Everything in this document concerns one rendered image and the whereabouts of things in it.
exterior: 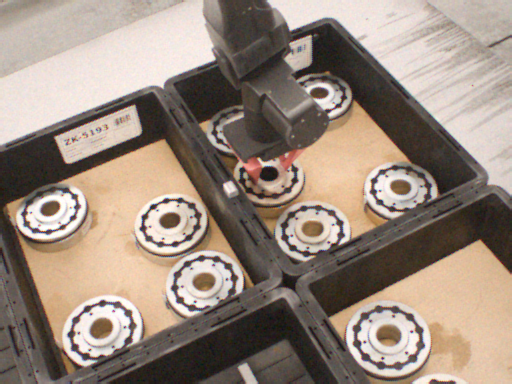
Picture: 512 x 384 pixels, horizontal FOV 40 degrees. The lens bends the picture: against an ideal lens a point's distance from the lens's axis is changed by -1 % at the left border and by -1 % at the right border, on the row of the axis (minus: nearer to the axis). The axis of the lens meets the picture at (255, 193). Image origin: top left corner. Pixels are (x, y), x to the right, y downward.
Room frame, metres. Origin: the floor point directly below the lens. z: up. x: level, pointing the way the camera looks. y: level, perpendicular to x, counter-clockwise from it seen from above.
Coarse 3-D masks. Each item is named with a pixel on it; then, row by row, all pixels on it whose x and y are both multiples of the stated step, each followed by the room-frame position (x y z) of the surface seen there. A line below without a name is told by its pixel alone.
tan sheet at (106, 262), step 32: (128, 160) 0.74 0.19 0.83; (160, 160) 0.73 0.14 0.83; (96, 192) 0.69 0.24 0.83; (128, 192) 0.68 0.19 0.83; (160, 192) 0.67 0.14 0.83; (192, 192) 0.66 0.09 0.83; (96, 224) 0.62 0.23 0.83; (128, 224) 0.62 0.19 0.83; (32, 256) 0.58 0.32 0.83; (64, 256) 0.57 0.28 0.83; (96, 256) 0.57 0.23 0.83; (128, 256) 0.56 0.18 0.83; (64, 288) 0.52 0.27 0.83; (96, 288) 0.52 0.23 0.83; (128, 288) 0.51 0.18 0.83; (160, 288) 0.50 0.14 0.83; (64, 320) 0.47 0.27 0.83; (160, 320) 0.46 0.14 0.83
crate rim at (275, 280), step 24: (144, 96) 0.78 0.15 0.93; (72, 120) 0.74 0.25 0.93; (24, 144) 0.71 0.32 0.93; (192, 144) 0.66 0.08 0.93; (216, 192) 0.58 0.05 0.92; (240, 216) 0.53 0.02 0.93; (0, 240) 0.54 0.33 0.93; (0, 264) 0.50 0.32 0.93; (264, 264) 0.46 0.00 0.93; (264, 288) 0.42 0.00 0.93; (24, 312) 0.43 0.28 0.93; (216, 312) 0.40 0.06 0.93; (24, 336) 0.40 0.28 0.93; (168, 336) 0.38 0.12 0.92; (120, 360) 0.35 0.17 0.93
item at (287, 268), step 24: (312, 24) 0.89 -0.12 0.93; (336, 24) 0.89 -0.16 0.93; (360, 48) 0.82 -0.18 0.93; (192, 72) 0.81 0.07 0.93; (384, 72) 0.76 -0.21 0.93; (168, 96) 0.77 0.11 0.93; (408, 96) 0.71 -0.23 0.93; (432, 120) 0.66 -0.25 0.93; (456, 144) 0.61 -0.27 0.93; (216, 168) 0.62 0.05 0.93; (480, 168) 0.56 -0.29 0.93; (240, 192) 0.57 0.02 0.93; (456, 192) 0.53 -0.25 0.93; (408, 216) 0.50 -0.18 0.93; (264, 240) 0.49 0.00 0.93; (360, 240) 0.48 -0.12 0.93; (288, 264) 0.45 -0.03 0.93; (312, 264) 0.45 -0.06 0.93
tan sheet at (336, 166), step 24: (360, 120) 0.77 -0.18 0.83; (336, 144) 0.72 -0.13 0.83; (360, 144) 0.72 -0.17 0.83; (384, 144) 0.71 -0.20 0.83; (312, 168) 0.68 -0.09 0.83; (336, 168) 0.68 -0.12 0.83; (360, 168) 0.67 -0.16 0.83; (312, 192) 0.64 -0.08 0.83; (336, 192) 0.63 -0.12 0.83; (360, 192) 0.63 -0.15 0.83; (360, 216) 0.58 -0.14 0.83
